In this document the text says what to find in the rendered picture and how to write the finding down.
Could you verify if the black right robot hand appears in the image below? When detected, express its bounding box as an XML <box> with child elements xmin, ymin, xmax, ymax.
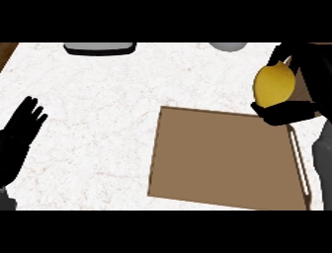
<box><xmin>249</xmin><ymin>42</ymin><xmax>332</xmax><ymax>127</ymax></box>

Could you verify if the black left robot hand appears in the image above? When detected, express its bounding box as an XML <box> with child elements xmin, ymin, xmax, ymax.
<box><xmin>0</xmin><ymin>95</ymin><xmax>50</xmax><ymax>188</ymax></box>

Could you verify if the yellow lemon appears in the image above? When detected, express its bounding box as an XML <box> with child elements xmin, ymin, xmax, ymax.
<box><xmin>252</xmin><ymin>60</ymin><xmax>297</xmax><ymax>110</ymax></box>

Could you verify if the brown cardboard box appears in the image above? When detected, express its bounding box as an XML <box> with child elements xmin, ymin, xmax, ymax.
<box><xmin>147</xmin><ymin>56</ymin><xmax>323</xmax><ymax>211</ymax></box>

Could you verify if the grey tray with black rim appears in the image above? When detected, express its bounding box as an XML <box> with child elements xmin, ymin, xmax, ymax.
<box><xmin>61</xmin><ymin>42</ymin><xmax>138</xmax><ymax>56</ymax></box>

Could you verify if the grey round object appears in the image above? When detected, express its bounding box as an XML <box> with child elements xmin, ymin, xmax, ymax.
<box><xmin>208</xmin><ymin>42</ymin><xmax>249</xmax><ymax>53</ymax></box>

